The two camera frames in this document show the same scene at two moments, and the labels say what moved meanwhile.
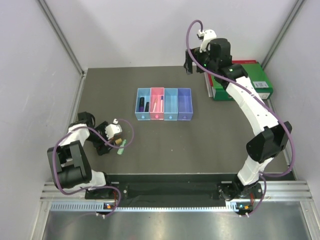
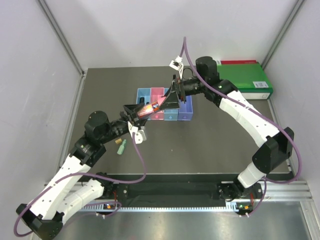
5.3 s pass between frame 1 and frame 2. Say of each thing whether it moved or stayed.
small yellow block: stayed
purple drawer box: stayed
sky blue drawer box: stayed
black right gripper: moved
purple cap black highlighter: stayed
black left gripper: moved
